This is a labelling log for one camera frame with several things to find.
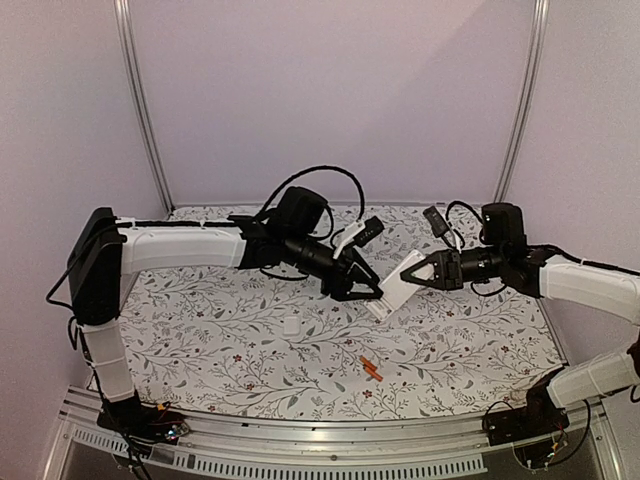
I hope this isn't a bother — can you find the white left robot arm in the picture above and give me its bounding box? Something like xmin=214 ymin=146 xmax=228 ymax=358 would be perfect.
xmin=66 ymin=187 xmax=383 ymax=434

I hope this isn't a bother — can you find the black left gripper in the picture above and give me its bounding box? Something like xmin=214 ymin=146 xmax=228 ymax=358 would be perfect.
xmin=284 ymin=231 xmax=385 ymax=303

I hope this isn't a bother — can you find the right aluminium frame post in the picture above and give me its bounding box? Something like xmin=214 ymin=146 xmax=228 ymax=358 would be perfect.
xmin=493 ymin=0 xmax=550 ymax=202

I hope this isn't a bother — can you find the white battery cover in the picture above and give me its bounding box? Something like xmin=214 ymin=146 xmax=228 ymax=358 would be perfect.
xmin=282 ymin=316 xmax=301 ymax=337

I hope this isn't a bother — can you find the left aluminium frame post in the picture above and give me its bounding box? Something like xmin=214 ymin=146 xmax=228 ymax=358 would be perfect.
xmin=113 ymin=0 xmax=175 ymax=213

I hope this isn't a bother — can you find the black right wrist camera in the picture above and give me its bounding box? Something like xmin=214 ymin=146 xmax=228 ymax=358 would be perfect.
xmin=423 ymin=206 xmax=450 ymax=238

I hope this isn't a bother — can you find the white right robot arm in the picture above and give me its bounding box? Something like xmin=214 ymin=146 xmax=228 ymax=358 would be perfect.
xmin=400 ymin=203 xmax=639 ymax=436

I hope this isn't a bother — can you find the aluminium front rail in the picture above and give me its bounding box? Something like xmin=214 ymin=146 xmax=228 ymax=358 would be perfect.
xmin=42 ymin=384 xmax=621 ymax=480

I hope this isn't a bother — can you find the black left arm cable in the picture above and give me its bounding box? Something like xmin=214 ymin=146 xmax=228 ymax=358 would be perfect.
xmin=259 ymin=166 xmax=366 ymax=226

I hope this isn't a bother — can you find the floral patterned table mat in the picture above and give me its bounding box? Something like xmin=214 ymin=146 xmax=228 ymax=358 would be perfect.
xmin=85 ymin=204 xmax=569 ymax=421

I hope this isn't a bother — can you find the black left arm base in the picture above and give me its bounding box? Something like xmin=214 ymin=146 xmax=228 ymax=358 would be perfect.
xmin=97 ymin=392 xmax=190 ymax=444

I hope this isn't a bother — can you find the aluminium frame post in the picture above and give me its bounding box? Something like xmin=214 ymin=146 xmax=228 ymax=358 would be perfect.
xmin=493 ymin=0 xmax=550 ymax=202
xmin=113 ymin=0 xmax=175 ymax=213

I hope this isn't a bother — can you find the white remote control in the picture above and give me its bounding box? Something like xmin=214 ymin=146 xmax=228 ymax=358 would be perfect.
xmin=365 ymin=251 xmax=422 ymax=322

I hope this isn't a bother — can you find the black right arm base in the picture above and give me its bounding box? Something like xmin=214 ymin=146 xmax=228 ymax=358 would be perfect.
xmin=482 ymin=382 xmax=570 ymax=446

